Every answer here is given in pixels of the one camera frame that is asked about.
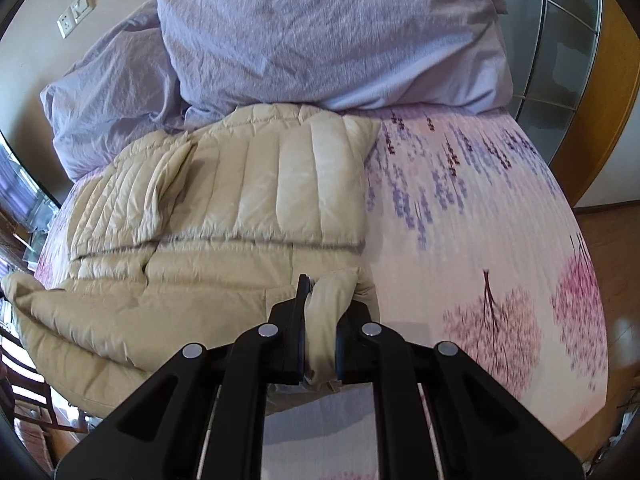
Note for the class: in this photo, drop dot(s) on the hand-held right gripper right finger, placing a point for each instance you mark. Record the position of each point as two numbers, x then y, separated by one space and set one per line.
352 352

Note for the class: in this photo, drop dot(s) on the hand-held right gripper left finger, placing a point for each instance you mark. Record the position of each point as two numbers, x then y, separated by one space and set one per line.
292 340

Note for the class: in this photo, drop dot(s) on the beige down jacket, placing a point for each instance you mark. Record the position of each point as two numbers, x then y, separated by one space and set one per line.
225 210

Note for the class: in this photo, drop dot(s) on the floral bed sheet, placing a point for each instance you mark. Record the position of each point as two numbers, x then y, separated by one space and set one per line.
475 235

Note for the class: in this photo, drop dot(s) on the wooden chair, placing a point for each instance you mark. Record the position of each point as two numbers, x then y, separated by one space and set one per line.
30 405

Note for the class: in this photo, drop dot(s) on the purple duvet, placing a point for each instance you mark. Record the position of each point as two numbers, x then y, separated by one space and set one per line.
300 35

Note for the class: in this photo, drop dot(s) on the window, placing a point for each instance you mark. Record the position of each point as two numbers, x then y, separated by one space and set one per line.
20 200

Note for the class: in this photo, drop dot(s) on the wooden glass-panel door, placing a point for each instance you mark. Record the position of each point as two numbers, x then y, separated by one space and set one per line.
595 110

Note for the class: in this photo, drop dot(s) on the white wall socket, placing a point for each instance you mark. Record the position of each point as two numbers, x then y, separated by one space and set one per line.
66 26
83 6

